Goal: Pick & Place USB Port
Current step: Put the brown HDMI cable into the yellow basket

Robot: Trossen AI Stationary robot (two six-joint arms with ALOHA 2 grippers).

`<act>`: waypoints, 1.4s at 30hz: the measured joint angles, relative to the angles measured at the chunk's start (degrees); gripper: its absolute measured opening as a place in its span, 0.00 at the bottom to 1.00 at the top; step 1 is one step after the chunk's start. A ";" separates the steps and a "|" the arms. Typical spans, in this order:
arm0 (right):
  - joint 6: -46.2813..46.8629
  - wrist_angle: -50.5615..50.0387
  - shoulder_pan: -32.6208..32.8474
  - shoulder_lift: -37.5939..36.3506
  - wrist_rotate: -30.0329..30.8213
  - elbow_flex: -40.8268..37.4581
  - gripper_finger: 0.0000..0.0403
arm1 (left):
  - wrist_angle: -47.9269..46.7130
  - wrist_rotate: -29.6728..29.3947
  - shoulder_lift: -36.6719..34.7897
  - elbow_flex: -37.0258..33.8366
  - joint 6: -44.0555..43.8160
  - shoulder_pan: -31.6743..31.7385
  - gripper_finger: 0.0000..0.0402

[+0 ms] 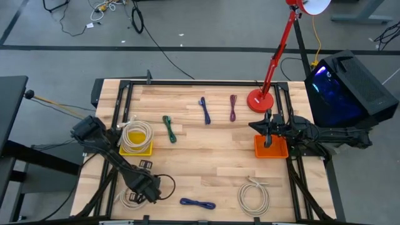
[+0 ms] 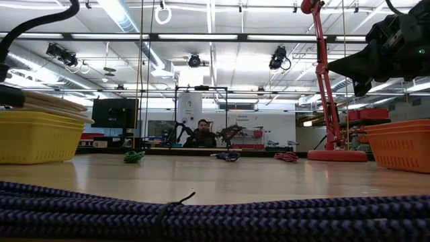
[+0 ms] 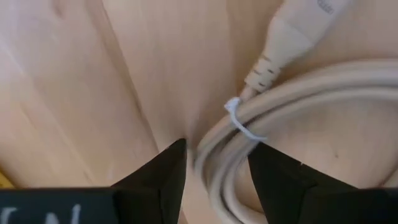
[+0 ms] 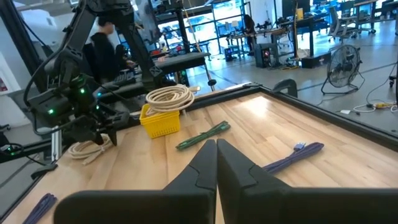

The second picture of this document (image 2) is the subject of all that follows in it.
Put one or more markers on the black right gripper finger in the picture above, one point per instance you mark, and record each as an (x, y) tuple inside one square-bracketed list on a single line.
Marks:
[(363, 58), (363, 74)]

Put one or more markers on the black background robot arm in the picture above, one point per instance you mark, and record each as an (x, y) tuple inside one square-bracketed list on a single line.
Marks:
[(231, 131), (179, 129)]

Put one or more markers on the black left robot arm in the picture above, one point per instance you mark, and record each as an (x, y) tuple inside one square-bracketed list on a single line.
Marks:
[(11, 97)]

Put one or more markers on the large red storage bins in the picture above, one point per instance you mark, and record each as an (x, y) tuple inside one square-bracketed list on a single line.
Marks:
[(369, 114)]

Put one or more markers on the orange plastic basket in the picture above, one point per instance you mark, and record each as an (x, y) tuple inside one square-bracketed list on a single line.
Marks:
[(399, 148)]

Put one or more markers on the red desk lamp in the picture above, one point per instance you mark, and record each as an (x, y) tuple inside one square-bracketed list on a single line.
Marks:
[(336, 156)]

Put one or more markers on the shelf with red bins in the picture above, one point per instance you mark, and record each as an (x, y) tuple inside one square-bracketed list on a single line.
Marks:
[(257, 134)]

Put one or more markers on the person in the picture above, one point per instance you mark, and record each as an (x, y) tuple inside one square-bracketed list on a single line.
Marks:
[(201, 138)]

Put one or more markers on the black monitor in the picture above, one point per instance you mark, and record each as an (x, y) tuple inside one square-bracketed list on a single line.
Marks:
[(114, 112)]

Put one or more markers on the low red bins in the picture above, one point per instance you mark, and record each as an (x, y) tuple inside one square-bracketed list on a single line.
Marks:
[(90, 136)]

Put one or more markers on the yellow plastic basket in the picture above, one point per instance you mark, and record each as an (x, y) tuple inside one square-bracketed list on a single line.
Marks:
[(37, 141)]

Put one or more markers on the black overhead camera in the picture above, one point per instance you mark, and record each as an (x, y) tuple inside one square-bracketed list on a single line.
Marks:
[(277, 58), (64, 55)]

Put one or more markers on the black overhead frame bar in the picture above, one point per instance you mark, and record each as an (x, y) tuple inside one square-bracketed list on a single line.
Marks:
[(243, 37)]

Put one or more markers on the black dome camera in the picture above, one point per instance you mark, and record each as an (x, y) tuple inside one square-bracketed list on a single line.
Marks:
[(194, 61)]

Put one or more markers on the black aluminium table frame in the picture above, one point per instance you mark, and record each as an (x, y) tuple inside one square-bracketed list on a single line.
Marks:
[(168, 153)]

